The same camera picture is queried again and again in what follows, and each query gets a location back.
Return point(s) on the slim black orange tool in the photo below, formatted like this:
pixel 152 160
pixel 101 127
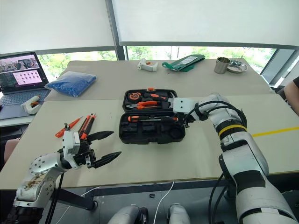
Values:
pixel 90 126
pixel 84 124

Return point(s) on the small black floor object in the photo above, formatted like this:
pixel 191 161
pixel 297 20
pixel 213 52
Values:
pixel 152 195

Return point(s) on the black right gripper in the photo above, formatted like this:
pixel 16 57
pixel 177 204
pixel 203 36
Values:
pixel 186 118

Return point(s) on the blue plastic bag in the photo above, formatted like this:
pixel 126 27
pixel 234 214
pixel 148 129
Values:
pixel 70 82

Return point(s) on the grey slanted window pillar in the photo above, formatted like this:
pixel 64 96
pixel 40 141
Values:
pixel 276 67

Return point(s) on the orange tester pen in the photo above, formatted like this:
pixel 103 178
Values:
pixel 70 126

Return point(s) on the silver rounded shell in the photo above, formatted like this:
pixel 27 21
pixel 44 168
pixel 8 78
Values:
pixel 126 215
pixel 178 214

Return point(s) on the bystander arm black sleeve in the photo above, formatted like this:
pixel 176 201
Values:
pixel 293 93

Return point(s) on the round steel dish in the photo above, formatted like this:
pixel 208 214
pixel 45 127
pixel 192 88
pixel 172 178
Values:
pixel 237 67

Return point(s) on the white plastic clamp gadget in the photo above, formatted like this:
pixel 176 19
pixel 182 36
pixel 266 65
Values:
pixel 147 65
pixel 30 105

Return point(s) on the steel cup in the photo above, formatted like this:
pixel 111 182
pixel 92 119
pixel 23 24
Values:
pixel 221 66

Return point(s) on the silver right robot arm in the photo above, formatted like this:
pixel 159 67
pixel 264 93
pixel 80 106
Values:
pixel 247 158

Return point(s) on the open laptop computer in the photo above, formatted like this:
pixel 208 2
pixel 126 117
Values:
pixel 21 70

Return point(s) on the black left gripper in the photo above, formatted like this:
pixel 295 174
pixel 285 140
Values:
pixel 85 151

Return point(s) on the wide white roller blind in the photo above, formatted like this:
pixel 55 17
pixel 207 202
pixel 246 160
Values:
pixel 205 18

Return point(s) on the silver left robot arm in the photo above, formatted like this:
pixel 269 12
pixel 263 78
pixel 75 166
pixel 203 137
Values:
pixel 39 164

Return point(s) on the dark grey window mullion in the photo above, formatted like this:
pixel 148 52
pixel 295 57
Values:
pixel 116 28

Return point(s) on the bystander bare limb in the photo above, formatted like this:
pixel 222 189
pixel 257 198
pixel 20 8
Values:
pixel 10 149

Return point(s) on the green fabric pouch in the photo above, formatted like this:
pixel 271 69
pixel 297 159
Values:
pixel 187 61

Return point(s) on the black orange phillips screwdriver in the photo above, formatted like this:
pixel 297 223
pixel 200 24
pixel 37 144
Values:
pixel 168 119

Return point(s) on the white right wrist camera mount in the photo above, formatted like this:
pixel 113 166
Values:
pixel 183 105

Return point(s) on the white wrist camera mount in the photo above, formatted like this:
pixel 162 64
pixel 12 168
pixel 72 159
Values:
pixel 68 144
pixel 183 105

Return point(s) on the black orange tape measure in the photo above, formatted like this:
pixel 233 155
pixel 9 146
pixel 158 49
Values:
pixel 133 96

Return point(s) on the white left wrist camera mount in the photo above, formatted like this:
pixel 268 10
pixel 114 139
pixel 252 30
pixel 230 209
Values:
pixel 68 144

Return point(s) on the black plastic tool case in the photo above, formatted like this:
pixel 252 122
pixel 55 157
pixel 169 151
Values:
pixel 151 133

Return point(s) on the black table leg brace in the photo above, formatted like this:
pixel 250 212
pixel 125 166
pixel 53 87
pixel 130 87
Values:
pixel 74 198

